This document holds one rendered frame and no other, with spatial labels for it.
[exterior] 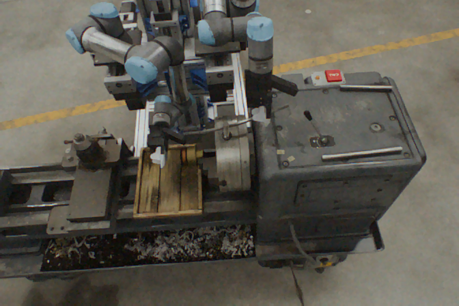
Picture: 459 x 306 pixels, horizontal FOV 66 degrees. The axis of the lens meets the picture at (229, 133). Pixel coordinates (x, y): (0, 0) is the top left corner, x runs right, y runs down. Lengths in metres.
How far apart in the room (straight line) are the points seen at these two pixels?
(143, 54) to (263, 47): 0.53
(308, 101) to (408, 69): 2.22
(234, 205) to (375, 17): 2.88
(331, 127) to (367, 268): 1.34
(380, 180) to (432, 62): 2.41
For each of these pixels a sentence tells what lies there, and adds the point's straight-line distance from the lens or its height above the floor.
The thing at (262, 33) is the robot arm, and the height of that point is 1.69.
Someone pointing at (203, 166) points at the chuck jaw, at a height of 1.11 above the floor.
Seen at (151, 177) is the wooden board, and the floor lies 0.88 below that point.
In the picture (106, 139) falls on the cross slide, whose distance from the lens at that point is 1.82.
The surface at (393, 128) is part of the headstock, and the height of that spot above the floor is 1.25.
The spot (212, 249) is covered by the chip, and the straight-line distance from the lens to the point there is 1.84.
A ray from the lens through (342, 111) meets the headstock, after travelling 1.43.
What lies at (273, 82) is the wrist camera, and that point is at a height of 1.53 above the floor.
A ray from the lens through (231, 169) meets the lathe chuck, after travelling 1.34.
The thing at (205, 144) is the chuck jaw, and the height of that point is 1.13.
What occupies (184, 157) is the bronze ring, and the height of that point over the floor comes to 1.11.
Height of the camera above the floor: 2.35
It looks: 55 degrees down
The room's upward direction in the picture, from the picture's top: 5 degrees counter-clockwise
